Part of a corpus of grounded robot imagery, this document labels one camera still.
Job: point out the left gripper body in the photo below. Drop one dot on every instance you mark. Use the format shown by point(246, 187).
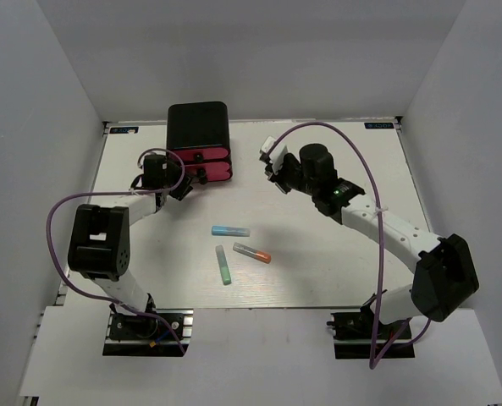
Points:
point(173, 176)

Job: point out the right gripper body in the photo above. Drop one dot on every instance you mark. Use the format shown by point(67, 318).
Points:
point(294, 171)

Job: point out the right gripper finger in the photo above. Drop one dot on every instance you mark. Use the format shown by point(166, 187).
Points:
point(272, 171)
point(283, 185)

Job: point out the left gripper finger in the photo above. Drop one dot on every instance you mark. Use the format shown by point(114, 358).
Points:
point(175, 165)
point(184, 188)

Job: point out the pink top drawer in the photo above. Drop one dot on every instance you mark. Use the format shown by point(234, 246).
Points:
point(202, 154)

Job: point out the pink drawer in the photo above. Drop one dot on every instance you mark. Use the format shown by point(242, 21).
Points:
point(214, 171)
point(202, 154)

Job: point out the blue highlighter pen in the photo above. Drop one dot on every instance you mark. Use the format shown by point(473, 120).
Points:
point(230, 231)

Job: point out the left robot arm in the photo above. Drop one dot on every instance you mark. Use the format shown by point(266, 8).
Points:
point(99, 249)

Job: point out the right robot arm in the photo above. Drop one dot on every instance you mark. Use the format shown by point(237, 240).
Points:
point(443, 272)

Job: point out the black drawer cabinet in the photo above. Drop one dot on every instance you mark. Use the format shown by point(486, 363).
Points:
point(198, 124)

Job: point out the left blue table label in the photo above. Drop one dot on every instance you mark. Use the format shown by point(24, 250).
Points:
point(124, 130)

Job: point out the blue table label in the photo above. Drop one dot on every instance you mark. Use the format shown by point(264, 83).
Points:
point(124, 130)
point(379, 125)

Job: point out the orange capped clear highlighter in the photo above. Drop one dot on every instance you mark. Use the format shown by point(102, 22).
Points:
point(252, 253)

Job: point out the right blue table label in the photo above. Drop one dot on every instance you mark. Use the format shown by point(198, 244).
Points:
point(379, 125)

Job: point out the green highlighter pen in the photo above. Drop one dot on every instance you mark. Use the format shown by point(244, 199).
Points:
point(223, 265)

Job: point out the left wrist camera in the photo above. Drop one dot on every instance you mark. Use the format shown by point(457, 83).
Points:
point(142, 169)

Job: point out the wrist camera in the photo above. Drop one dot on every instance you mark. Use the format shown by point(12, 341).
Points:
point(273, 155)
point(142, 169)

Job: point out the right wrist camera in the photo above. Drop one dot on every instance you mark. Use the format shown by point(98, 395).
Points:
point(273, 155)

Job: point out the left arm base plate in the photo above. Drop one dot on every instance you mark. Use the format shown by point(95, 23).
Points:
point(129, 336)

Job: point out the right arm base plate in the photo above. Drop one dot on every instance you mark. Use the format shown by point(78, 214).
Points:
point(352, 334)

